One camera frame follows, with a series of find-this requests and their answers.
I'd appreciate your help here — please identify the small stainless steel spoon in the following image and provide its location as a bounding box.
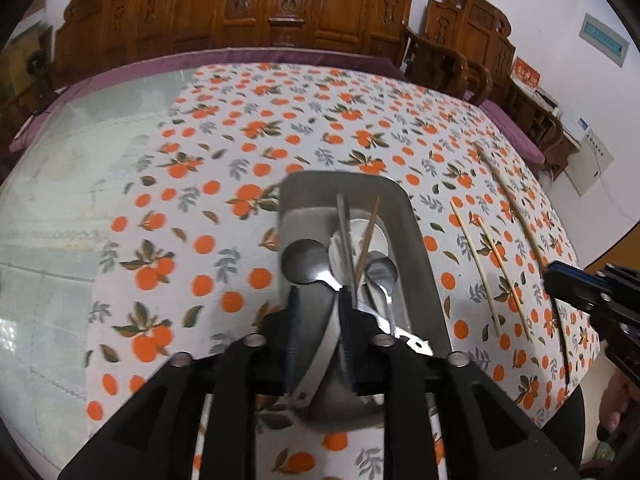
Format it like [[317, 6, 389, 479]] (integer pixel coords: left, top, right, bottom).
[[364, 252, 398, 328]]

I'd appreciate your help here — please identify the purple armchair cushion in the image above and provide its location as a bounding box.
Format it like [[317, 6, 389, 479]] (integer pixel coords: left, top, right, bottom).
[[480, 100, 546, 166]]

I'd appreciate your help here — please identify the red gift box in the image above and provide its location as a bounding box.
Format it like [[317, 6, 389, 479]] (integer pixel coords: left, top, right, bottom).
[[511, 56, 540, 90]]

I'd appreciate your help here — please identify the framed wall picture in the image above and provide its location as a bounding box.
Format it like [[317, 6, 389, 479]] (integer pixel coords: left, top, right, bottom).
[[579, 13, 629, 67]]

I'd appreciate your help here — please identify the white wall electrical panel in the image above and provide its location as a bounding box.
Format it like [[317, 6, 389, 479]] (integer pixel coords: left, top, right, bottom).
[[566, 128, 614, 196]]

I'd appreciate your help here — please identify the dark brown wooden chopstick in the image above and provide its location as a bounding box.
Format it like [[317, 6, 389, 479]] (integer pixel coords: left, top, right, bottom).
[[474, 143, 570, 393]]

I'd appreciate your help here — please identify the person's right hand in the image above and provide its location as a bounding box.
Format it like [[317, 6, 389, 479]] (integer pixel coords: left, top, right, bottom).
[[599, 370, 640, 434]]

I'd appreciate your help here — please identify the orange print tablecloth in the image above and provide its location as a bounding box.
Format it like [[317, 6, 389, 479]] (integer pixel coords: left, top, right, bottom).
[[63, 63, 599, 479]]

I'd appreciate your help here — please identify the purple bench cushion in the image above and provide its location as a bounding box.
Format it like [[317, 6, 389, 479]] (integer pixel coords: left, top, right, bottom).
[[1, 47, 406, 156]]

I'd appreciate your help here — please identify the large stainless steel spoon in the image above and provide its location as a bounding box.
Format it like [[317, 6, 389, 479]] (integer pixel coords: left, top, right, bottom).
[[280, 237, 346, 409]]

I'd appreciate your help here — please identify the wooden side table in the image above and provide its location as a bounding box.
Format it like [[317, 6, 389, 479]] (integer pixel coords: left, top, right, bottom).
[[502, 80, 579, 180]]

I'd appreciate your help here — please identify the white plastic ladle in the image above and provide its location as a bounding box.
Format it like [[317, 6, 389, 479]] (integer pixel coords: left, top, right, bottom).
[[358, 301, 434, 356]]

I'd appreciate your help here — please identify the white ceramic soup spoon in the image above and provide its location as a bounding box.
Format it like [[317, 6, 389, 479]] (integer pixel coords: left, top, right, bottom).
[[328, 218, 390, 284]]

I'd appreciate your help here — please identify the carved wooden armchair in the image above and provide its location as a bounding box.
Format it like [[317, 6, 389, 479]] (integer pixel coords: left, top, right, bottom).
[[421, 0, 534, 109]]

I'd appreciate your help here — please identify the carved wooden sofa bench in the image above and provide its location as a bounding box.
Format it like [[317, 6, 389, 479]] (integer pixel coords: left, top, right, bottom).
[[53, 0, 412, 84]]

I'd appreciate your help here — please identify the stainless steel fork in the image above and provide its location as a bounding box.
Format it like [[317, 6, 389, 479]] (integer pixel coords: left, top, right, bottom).
[[336, 193, 357, 308]]

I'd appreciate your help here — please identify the grey metal utensil tray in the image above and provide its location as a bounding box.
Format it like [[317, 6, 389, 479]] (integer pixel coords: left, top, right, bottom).
[[278, 171, 451, 431]]

